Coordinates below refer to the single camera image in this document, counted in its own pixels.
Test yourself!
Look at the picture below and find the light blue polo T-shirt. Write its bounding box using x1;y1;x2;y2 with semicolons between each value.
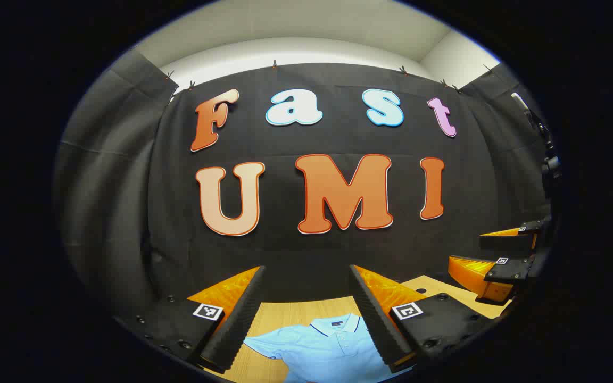
243;313;392;383

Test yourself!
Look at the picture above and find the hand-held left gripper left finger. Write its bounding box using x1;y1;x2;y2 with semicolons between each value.
114;265;267;373

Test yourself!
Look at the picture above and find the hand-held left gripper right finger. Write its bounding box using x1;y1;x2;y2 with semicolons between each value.
349;264;504;374

